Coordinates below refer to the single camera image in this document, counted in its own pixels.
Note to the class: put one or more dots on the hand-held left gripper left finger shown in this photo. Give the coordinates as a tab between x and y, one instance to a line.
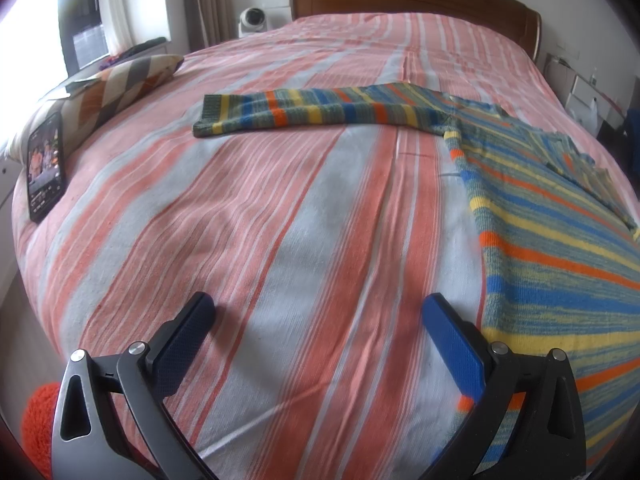
182	342

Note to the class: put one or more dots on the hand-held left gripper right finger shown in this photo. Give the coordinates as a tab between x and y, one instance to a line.
452	347

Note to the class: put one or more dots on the striped knit sweater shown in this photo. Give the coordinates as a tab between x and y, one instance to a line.
550	240

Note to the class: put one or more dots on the orange fuzzy garment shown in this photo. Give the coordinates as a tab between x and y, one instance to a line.
40	425

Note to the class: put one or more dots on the bed with pink striped sheet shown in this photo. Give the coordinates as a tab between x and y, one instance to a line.
300	210

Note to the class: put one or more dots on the black smartphone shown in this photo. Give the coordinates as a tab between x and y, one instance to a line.
46	170

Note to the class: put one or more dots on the striped pillow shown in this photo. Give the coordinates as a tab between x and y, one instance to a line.
125	85

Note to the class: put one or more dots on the clear plastic bag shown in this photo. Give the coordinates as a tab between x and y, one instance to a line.
591	115

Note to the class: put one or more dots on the small green packet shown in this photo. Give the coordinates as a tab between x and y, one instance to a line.
80	85

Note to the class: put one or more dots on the white bedside cabinet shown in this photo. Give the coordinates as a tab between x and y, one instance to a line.
580	85

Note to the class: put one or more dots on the dark clutter on window sill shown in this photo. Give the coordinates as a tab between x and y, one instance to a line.
135	51

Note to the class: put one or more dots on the beige curtain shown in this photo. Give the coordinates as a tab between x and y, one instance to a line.
210	5

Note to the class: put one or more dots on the white sheer curtain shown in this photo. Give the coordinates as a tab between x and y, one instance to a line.
130	5

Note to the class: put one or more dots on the window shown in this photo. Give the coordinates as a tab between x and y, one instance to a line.
45	20

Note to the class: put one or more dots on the white security camera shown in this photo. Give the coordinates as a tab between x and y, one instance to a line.
254	21

